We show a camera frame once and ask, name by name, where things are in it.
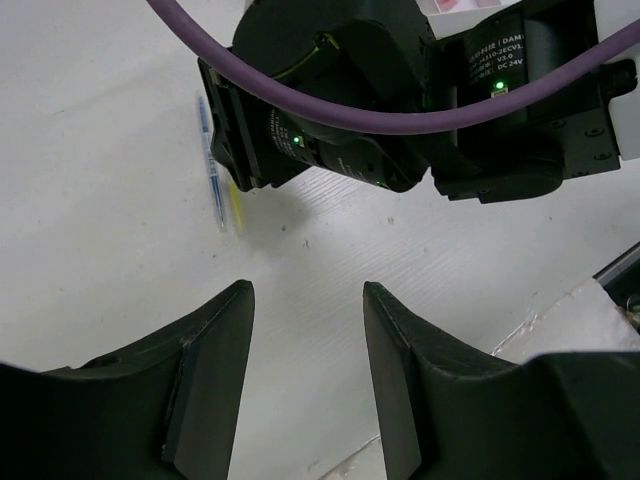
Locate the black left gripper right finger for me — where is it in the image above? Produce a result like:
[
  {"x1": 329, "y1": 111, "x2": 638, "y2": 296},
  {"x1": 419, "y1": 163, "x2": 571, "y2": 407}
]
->
[{"x1": 363, "y1": 282, "x2": 639, "y2": 479}]

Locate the yellow highlighter pen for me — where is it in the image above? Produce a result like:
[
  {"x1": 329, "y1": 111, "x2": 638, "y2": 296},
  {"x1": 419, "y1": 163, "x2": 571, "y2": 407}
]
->
[{"x1": 228, "y1": 181, "x2": 245, "y2": 235}]

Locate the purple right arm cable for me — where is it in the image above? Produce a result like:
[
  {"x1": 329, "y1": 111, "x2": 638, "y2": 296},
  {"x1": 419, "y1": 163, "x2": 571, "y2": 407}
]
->
[{"x1": 145, "y1": 0, "x2": 640, "y2": 135}]

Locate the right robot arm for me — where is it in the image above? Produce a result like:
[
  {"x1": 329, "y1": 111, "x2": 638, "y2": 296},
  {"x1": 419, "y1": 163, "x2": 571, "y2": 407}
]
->
[{"x1": 198, "y1": 1, "x2": 638, "y2": 203}]

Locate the blue highlighter pen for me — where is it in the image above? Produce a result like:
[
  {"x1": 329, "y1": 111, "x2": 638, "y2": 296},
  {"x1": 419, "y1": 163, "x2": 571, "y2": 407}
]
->
[{"x1": 197, "y1": 94, "x2": 227, "y2": 232}]

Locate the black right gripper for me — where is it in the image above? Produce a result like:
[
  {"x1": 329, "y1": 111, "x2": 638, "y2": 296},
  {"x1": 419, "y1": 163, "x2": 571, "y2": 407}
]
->
[{"x1": 196, "y1": 0, "x2": 436, "y2": 194}]

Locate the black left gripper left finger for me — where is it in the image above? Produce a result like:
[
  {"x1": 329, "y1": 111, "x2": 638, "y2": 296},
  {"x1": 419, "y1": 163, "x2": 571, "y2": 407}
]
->
[{"x1": 1, "y1": 280, "x2": 255, "y2": 479}]

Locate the clear marker tube pink cap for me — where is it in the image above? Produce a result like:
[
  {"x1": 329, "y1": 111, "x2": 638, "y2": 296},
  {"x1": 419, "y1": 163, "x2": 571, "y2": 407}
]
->
[{"x1": 435, "y1": 0, "x2": 467, "y2": 13}]

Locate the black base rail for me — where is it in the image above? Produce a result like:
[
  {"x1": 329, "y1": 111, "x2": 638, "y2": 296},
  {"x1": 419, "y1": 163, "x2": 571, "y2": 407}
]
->
[{"x1": 594, "y1": 243, "x2": 640, "y2": 331}]

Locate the white compartment organizer tray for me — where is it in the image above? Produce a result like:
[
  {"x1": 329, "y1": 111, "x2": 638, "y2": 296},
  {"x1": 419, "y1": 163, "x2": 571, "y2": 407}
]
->
[{"x1": 419, "y1": 0, "x2": 639, "y2": 40}]

